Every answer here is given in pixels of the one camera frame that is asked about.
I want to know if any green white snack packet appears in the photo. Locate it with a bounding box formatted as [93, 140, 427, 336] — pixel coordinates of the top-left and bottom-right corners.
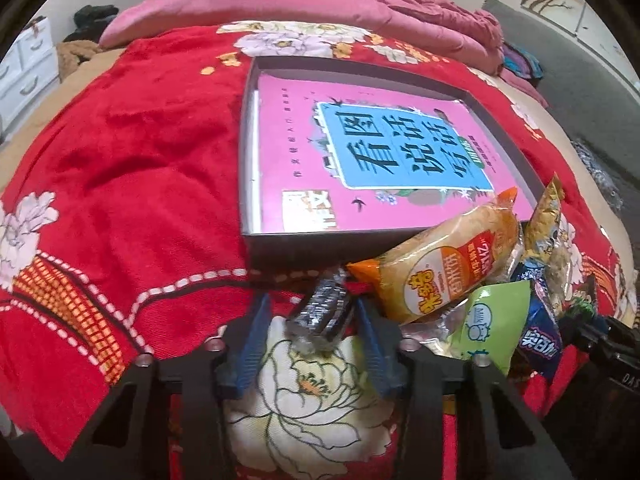
[404, 278, 533, 376]

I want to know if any blue purple cloth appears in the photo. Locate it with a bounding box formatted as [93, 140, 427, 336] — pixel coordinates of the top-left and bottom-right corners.
[502, 42, 544, 80]

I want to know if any blue snack packet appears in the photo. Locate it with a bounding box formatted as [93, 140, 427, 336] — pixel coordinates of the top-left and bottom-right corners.
[511, 259, 563, 382]

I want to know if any pink quilt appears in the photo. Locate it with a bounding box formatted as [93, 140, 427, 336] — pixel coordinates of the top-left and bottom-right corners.
[99, 0, 547, 105]

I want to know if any orange rice cracker packet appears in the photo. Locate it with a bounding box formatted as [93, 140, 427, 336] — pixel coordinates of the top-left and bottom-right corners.
[347, 188, 520, 325]

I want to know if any black silver candy wrapper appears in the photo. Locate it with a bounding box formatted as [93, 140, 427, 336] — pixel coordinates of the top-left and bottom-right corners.
[285, 266, 354, 356]

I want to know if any grey padded headboard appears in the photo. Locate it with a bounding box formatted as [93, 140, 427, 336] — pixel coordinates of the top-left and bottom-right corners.
[483, 0, 639, 188]

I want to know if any pink and blue book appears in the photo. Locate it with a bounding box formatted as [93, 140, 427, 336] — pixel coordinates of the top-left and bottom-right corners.
[247, 72, 536, 235]

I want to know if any white drawer cabinet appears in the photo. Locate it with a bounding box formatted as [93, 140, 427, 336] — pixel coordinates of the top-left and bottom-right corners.
[1, 16, 60, 142]

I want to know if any yellow snack packet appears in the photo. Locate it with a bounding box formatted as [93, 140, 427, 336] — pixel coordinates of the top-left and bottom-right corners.
[519, 173, 574, 311]

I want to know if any dark clothes pile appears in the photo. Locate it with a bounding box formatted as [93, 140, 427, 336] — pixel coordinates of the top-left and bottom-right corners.
[64, 4, 119, 44]

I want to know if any red floral blanket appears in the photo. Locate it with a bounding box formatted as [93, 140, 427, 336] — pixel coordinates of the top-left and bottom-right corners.
[1, 20, 637, 479]

